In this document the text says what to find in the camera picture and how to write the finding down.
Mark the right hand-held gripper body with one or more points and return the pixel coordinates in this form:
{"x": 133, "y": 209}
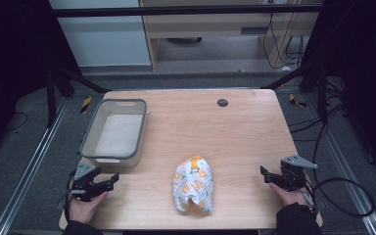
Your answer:
{"x": 293, "y": 173}

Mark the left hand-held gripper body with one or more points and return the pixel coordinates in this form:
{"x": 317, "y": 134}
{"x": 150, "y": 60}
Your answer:
{"x": 84, "y": 171}

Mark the grey plastic basket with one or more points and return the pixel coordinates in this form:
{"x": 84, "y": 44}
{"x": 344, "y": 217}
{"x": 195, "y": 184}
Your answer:
{"x": 116, "y": 132}

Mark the white orange patterned bag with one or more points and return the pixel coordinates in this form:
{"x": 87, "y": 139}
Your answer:
{"x": 194, "y": 184}

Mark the person's right hand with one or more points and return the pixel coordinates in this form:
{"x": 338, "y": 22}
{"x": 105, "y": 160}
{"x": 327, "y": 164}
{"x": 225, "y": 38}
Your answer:
{"x": 290, "y": 197}

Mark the person's left hand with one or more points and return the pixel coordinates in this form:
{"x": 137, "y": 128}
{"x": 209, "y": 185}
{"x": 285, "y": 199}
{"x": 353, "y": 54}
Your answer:
{"x": 84, "y": 209}

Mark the yellow black tape strip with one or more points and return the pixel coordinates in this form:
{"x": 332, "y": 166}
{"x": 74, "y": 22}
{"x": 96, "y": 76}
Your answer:
{"x": 85, "y": 104}
{"x": 295, "y": 101}

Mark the black metal stand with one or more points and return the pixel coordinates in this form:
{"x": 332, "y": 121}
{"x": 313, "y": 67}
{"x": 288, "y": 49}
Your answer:
{"x": 50, "y": 98}
{"x": 321, "y": 94}

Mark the black curtain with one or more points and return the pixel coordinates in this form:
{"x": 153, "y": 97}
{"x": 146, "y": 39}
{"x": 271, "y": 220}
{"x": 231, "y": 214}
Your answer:
{"x": 9, "y": 65}
{"x": 362, "y": 65}

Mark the white cabinet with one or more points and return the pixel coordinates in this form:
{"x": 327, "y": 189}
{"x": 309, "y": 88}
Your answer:
{"x": 104, "y": 39}

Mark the light wooden desk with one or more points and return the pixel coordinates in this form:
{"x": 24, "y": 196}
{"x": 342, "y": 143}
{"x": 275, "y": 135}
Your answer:
{"x": 209, "y": 24}

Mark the aluminium floor rail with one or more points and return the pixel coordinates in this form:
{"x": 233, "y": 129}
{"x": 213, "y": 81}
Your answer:
{"x": 349, "y": 173}
{"x": 29, "y": 166}

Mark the black horizontal frame bar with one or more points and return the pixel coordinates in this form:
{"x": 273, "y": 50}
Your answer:
{"x": 182, "y": 11}

